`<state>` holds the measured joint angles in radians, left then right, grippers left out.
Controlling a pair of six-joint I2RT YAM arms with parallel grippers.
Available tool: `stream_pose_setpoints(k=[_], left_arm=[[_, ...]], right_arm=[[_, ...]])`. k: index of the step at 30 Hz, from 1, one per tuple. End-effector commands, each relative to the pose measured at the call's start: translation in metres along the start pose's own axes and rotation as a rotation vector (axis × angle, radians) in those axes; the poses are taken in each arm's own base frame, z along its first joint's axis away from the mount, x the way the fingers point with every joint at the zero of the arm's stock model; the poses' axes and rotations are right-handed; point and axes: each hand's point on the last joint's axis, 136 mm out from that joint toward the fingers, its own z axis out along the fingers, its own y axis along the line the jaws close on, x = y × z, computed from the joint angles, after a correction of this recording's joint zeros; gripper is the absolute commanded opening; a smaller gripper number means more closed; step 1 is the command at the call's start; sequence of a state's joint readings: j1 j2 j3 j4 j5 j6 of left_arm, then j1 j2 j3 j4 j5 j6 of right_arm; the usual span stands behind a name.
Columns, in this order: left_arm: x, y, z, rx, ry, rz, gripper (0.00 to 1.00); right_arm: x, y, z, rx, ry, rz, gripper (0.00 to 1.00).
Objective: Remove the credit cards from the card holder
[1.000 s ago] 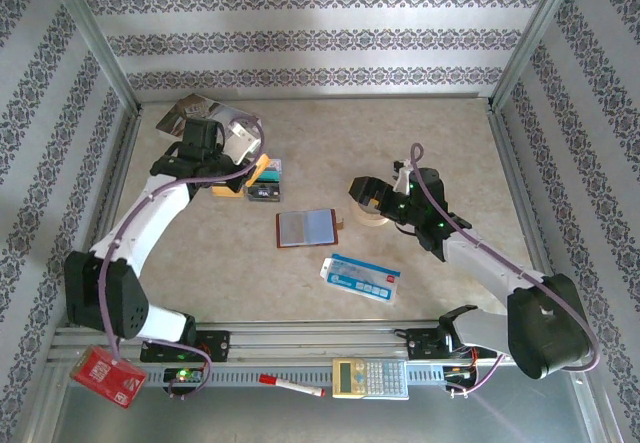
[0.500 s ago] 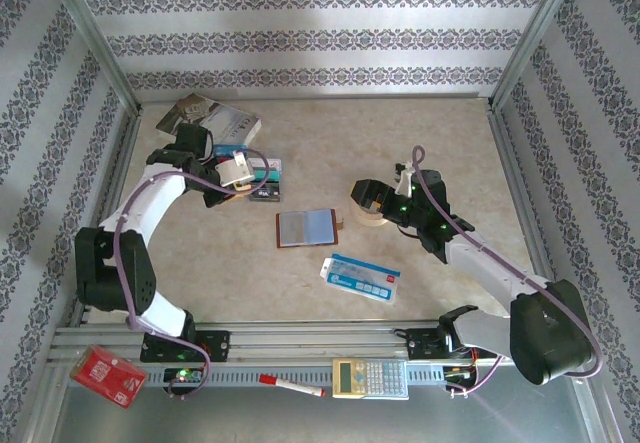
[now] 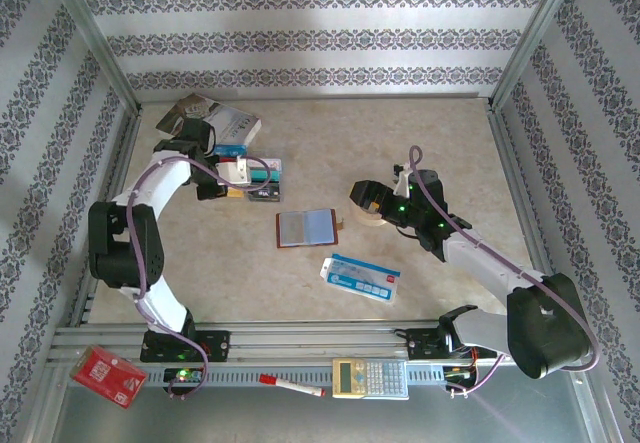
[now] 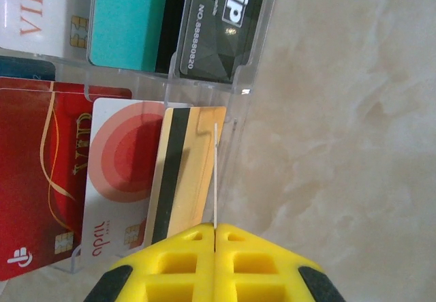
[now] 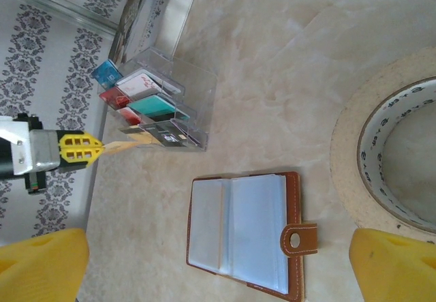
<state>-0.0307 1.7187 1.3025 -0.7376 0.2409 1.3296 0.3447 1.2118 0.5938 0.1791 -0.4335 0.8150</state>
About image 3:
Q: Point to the clear acrylic card organizer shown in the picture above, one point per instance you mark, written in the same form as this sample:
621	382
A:
274	186

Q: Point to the white card with pink blossoms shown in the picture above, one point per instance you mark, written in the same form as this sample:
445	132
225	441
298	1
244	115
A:
272	164

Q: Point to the brown leather card holder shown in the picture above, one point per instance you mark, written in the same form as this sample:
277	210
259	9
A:
320	225

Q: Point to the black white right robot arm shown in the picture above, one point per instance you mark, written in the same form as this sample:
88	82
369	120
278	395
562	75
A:
545	323

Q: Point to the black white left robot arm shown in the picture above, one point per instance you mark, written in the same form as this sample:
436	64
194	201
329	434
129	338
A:
125	248

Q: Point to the black plastic card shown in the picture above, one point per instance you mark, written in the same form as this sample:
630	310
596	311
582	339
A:
265	196

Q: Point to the teal plastic card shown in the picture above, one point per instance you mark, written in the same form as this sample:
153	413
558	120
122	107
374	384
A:
267	177

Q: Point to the beige masking tape roll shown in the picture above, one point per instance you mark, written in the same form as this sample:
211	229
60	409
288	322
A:
372	220

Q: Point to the paperback book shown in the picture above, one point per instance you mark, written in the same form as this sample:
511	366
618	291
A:
235	123

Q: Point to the blue white plastic package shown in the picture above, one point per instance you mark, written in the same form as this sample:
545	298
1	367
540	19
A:
360	278

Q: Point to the beige grey calculator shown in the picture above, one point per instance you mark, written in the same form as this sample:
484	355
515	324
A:
370	378

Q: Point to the circuit board with green light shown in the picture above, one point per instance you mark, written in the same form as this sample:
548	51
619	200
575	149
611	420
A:
184	375

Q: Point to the red white marker pen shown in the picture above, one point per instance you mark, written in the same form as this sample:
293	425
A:
292	386

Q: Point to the red cardboard box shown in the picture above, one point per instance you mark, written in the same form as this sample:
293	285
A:
107	375

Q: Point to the grey metal sheet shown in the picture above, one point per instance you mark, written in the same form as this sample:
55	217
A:
250	418

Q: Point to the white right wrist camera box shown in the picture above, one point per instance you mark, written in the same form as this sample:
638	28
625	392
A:
402	185

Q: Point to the aluminium side rail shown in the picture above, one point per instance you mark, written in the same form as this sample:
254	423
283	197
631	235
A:
511	163
121	163

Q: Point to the aluminium cross rail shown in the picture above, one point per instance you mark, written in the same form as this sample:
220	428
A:
310	97

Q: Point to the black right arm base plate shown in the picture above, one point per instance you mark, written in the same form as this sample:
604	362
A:
420	345

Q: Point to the aluminium mounting rail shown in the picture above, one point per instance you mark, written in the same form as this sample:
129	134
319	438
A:
310	338

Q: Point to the aluminium corner post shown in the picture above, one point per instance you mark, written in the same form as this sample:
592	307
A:
92	33
532	33

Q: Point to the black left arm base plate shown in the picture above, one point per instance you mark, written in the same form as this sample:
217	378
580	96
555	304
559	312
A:
217	345

